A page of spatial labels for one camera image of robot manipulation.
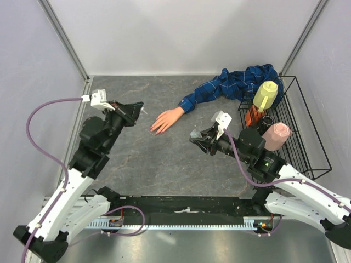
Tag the mannequin hand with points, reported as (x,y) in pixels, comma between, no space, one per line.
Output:
(166,119)

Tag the orange cup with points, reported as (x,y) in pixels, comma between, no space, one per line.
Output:
(252,116)

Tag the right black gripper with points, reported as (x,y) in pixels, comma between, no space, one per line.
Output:
(208,144)

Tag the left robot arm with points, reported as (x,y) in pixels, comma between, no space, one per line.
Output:
(53,230)

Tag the clear nail polish bottle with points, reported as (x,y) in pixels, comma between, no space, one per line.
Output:
(195,134)

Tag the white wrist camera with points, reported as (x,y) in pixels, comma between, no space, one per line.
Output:
(98,100)
(222,119)

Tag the black wire rack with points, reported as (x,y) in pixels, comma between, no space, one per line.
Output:
(302,146)

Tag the small black ring cup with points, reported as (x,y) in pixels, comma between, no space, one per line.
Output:
(267,120)

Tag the yellow mug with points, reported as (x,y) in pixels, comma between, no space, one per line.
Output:
(265,95)

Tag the pink mug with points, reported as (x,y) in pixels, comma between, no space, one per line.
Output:
(276,136)

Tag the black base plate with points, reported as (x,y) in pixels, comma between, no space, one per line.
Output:
(187,209)

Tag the light blue cable duct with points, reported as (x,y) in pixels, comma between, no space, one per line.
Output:
(240,224)

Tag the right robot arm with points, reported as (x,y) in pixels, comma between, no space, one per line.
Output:
(286,191)

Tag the blue plaid shirt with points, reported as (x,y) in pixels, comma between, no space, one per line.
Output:
(236,85)

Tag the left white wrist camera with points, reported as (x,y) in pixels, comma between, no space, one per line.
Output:
(98,100)

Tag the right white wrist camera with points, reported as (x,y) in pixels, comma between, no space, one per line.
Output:
(222,119)

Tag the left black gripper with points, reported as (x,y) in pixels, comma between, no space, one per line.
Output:
(129,112)

